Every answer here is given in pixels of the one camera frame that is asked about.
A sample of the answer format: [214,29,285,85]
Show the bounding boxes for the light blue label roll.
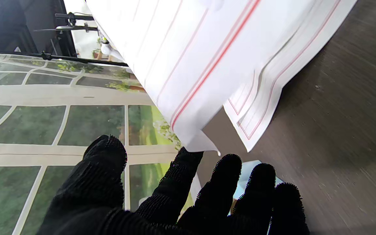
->
[234,160,285,209]

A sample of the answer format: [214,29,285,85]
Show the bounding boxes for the garden window backdrop banner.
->
[0,54,205,235]

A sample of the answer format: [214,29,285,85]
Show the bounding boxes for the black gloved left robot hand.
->
[36,135,309,235]

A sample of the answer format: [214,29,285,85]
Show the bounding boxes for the black backdrop stand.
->
[0,48,130,67]

